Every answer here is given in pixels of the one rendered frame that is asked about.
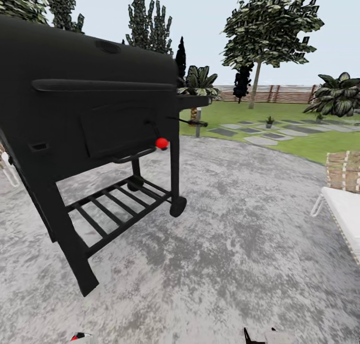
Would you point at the charcoal grill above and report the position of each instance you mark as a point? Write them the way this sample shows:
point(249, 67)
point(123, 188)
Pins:
point(70, 103)

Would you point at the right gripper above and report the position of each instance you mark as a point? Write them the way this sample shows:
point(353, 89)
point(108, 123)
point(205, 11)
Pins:
point(248, 340)

